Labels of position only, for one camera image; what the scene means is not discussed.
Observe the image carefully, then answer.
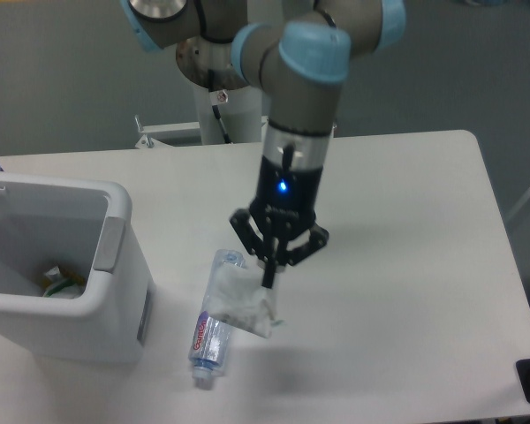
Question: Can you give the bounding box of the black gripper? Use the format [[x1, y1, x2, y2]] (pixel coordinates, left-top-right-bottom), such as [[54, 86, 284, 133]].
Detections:
[[230, 156, 329, 287]]

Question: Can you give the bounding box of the white paper wrapper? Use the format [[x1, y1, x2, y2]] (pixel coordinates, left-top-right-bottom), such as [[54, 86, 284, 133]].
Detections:
[[205, 263, 279, 338]]

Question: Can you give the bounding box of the clear crushed plastic bottle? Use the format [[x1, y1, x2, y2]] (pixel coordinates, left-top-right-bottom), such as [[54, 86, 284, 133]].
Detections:
[[188, 249, 245, 390]]

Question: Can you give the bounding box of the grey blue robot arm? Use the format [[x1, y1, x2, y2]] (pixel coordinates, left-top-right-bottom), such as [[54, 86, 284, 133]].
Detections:
[[121, 1, 406, 288]]

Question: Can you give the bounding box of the white plastic trash can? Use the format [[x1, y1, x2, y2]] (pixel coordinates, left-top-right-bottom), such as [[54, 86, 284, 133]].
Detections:
[[0, 171, 155, 363]]

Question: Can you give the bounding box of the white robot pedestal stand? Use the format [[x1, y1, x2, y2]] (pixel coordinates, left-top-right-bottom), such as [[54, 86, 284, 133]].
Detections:
[[133, 34, 337, 150]]

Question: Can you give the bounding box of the black cable on pedestal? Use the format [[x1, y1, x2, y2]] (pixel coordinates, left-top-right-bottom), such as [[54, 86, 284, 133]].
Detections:
[[208, 68, 233, 145]]

